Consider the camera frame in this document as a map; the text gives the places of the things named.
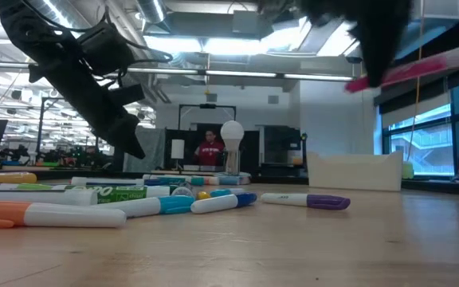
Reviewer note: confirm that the lime green object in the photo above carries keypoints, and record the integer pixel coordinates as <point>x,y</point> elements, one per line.
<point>408,170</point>

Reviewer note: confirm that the black cabinet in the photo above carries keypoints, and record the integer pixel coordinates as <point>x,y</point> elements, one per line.
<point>281,143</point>

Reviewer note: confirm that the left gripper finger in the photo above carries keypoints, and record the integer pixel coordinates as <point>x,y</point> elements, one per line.
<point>126,135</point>

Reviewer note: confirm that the silver air duct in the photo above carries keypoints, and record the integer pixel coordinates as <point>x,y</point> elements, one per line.
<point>151,10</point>

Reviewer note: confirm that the green Expo marker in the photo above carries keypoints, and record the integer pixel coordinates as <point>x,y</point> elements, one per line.
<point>122,193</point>

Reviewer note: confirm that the yellow chalk marker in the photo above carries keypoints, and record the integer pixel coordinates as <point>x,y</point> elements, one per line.
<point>2,178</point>

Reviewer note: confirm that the white light bulb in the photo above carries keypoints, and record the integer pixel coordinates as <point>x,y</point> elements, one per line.
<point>232,133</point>

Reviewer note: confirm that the large window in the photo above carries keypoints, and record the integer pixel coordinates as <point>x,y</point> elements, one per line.
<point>424,147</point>

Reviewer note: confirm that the small light blue cap marker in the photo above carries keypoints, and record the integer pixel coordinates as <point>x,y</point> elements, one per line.
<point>225,192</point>
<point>142,206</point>

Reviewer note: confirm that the small purple cap marker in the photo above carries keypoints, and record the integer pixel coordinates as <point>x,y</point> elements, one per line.
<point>305,200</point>

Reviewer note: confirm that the white translucent bin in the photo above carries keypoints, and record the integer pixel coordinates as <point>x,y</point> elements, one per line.
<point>353,171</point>

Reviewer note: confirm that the grey cloth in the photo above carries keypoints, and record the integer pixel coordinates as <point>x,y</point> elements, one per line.
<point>154,153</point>

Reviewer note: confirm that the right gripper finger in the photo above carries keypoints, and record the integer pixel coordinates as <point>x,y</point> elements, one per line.
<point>379,56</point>

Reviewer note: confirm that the pink Expo marker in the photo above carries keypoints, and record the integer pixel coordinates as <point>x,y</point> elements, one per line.
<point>413,69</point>

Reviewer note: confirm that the long ceiling light tube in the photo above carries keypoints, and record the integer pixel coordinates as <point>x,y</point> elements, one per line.
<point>233,73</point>

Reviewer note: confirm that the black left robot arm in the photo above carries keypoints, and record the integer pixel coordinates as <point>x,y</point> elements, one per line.
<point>22,24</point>

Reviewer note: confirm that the orange container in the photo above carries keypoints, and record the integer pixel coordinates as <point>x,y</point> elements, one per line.
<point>297,159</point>

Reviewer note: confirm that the blue thick marker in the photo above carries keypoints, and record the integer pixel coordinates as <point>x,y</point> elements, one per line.
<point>229,180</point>

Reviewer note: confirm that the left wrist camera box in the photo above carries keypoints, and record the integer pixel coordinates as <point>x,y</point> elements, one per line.
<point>106,48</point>

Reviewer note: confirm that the small yellow cap marker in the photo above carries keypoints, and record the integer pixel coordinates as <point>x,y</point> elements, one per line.
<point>203,195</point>

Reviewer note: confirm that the dark blue Expo marker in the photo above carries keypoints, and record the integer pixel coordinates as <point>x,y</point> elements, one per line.
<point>106,181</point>

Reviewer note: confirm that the teal Expo marker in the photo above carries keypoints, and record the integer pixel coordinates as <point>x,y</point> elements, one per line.
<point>173,179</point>

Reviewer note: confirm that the person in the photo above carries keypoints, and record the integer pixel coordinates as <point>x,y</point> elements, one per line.
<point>209,153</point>

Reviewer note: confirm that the small orange cap marker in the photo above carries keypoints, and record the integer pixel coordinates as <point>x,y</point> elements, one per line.
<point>74,217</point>

